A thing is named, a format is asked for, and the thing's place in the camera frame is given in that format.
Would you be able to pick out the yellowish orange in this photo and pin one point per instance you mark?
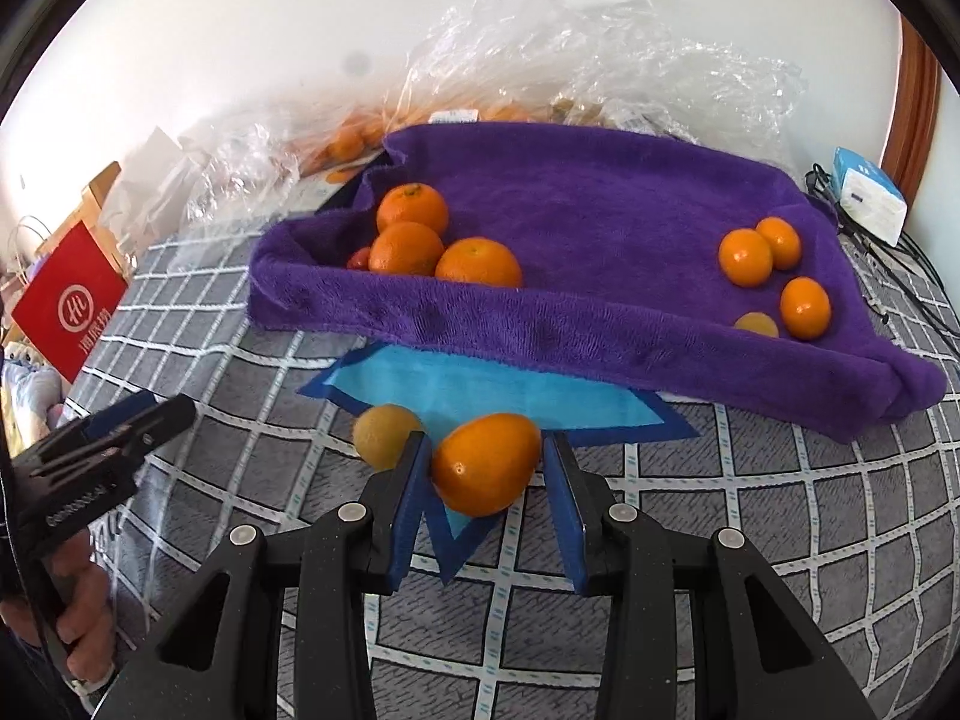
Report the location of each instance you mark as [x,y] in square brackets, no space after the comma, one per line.
[382,435]
[757,325]

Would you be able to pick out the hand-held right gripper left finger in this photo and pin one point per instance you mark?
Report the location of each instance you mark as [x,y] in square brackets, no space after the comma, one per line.
[409,517]

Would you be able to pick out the brown wooden door frame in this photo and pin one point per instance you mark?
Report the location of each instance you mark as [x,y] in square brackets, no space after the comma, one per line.
[916,112]

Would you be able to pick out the grey grid bedsheet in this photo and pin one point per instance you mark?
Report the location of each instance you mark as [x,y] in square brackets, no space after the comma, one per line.
[750,540]

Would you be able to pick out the brown cardboard box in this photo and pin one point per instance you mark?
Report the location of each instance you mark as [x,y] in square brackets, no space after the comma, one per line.
[101,187]

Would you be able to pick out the white paper bag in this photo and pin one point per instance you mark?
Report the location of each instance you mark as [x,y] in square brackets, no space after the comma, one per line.
[154,165]

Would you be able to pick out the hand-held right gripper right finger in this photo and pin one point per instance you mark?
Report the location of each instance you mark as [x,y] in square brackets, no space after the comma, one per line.
[566,517]

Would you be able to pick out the small reddish orange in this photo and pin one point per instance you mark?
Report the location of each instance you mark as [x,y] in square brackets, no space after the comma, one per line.
[358,259]

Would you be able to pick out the person's left hand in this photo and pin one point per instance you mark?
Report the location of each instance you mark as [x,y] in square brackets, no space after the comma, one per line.
[86,615]

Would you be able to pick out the red paper bag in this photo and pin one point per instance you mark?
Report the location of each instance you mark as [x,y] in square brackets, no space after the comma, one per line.
[67,307]

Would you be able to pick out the clear plastic bag with oranges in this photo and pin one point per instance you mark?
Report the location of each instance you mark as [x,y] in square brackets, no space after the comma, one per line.
[352,139]

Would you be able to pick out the purple towel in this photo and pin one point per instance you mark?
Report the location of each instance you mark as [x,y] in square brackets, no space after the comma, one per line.
[585,240]

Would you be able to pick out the crumpled clear plastic bag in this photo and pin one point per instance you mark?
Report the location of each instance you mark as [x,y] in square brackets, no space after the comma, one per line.
[240,165]

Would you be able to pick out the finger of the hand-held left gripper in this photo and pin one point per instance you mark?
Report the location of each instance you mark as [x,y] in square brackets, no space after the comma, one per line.
[112,412]
[150,427]

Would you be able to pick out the white blue tissue pack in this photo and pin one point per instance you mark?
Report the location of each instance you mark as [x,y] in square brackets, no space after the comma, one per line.
[870,199]

